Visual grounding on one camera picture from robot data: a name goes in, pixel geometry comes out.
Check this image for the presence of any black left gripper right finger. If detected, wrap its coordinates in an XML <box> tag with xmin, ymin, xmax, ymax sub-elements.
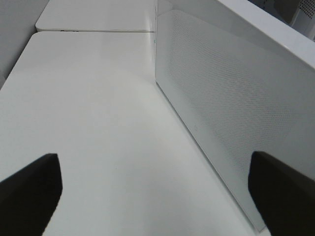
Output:
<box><xmin>248</xmin><ymin>151</ymin><xmax>315</xmax><ymax>236</ymax></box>

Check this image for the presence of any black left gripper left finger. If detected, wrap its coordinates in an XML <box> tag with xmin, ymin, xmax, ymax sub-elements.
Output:
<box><xmin>0</xmin><ymin>153</ymin><xmax>63</xmax><ymax>236</ymax></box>

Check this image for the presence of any white microwave door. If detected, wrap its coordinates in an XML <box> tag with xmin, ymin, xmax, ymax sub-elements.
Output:
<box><xmin>155</xmin><ymin>0</ymin><xmax>315</xmax><ymax>231</ymax></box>

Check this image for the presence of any white microwave oven body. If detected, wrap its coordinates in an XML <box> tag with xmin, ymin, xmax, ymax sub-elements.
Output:
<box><xmin>219</xmin><ymin>0</ymin><xmax>315</xmax><ymax>69</ymax></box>

